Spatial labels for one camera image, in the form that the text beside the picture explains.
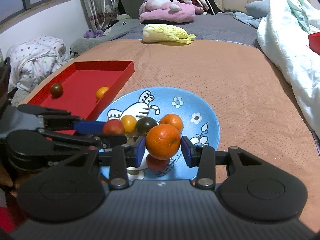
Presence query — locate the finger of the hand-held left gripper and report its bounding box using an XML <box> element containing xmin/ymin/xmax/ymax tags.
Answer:
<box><xmin>17</xmin><ymin>104</ymin><xmax>107</xmax><ymax>133</ymax></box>
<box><xmin>37</xmin><ymin>129</ymin><xmax>128</xmax><ymax>153</ymax></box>

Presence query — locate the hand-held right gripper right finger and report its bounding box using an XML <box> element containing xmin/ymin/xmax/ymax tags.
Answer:
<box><xmin>180</xmin><ymin>136</ymin><xmax>265</xmax><ymax>190</ymax></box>

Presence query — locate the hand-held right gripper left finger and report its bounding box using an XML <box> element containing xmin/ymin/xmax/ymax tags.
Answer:
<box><xmin>57</xmin><ymin>136</ymin><xmax>147</xmax><ymax>190</ymax></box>

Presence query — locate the red tomato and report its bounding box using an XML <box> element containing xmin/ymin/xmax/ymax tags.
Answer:
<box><xmin>102</xmin><ymin>119</ymin><xmax>125</xmax><ymax>135</ymax></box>

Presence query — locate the orange tangerine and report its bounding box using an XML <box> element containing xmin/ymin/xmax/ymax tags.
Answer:
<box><xmin>159</xmin><ymin>114</ymin><xmax>184</xmax><ymax>134</ymax></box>
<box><xmin>145</xmin><ymin>124</ymin><xmax>181</xmax><ymax>160</ymax></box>

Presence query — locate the small yellow-orange citrus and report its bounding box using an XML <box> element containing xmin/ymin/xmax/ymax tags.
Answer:
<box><xmin>96</xmin><ymin>87</ymin><xmax>110</xmax><ymax>100</ymax></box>
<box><xmin>120</xmin><ymin>115</ymin><xmax>137</xmax><ymax>134</ymax></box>

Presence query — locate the dark green tomato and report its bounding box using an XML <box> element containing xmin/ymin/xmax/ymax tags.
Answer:
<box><xmin>135</xmin><ymin>117</ymin><xmax>158</xmax><ymax>137</ymax></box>

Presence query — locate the red tray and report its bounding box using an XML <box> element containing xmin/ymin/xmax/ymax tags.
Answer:
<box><xmin>26</xmin><ymin>60</ymin><xmax>135</xmax><ymax>137</ymax></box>

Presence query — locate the blue cartoon print plate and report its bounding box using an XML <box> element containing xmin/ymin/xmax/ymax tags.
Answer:
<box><xmin>96</xmin><ymin>87</ymin><xmax>221</xmax><ymax>182</ymax></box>

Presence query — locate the grey fleece blanket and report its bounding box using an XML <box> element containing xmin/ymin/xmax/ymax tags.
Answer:
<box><xmin>11</xmin><ymin>87</ymin><xmax>33</xmax><ymax>107</ymax></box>

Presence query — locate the dark brown tomato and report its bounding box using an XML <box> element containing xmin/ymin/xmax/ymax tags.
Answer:
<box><xmin>50</xmin><ymin>83</ymin><xmax>63</xmax><ymax>98</ymax></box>

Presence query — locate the polka dot white blanket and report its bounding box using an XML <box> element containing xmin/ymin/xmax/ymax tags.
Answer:
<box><xmin>6</xmin><ymin>35</ymin><xmax>69</xmax><ymax>93</ymax></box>

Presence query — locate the orange textured mat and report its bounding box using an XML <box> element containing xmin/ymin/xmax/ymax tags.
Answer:
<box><xmin>10</xmin><ymin>38</ymin><xmax>320</xmax><ymax>230</ymax></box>

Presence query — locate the purple plush toy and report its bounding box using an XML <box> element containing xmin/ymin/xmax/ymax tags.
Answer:
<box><xmin>83</xmin><ymin>29</ymin><xmax>104</xmax><ymax>39</ymax></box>

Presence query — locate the grey plush toy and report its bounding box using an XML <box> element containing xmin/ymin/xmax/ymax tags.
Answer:
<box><xmin>69</xmin><ymin>14</ymin><xmax>144</xmax><ymax>55</ymax></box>

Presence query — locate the napa cabbage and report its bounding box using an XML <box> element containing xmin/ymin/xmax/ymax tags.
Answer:
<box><xmin>142</xmin><ymin>23</ymin><xmax>196</xmax><ymax>45</ymax></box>

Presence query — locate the patterned curtain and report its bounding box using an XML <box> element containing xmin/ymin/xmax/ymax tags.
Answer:
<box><xmin>79</xmin><ymin>0</ymin><xmax>120</xmax><ymax>32</ymax></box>

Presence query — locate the grey bed sheet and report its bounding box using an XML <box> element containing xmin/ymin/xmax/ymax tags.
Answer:
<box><xmin>130</xmin><ymin>12</ymin><xmax>258</xmax><ymax>47</ymax></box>

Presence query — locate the pink plush toy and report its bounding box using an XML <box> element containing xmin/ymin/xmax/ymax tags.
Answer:
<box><xmin>139</xmin><ymin>0</ymin><xmax>209</xmax><ymax>23</ymax></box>

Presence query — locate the light blue cloth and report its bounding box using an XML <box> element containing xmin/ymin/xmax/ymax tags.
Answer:
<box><xmin>234</xmin><ymin>11</ymin><xmax>265</xmax><ymax>29</ymax></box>

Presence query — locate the white duvet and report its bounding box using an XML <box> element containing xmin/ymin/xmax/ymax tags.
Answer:
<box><xmin>256</xmin><ymin>0</ymin><xmax>320</xmax><ymax>139</ymax></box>

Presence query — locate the light blue pillow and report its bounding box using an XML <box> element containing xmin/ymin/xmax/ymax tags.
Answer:
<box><xmin>246</xmin><ymin>0</ymin><xmax>272</xmax><ymax>18</ymax></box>

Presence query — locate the red box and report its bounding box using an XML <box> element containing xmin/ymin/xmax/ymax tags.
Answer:
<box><xmin>308</xmin><ymin>32</ymin><xmax>320</xmax><ymax>55</ymax></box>

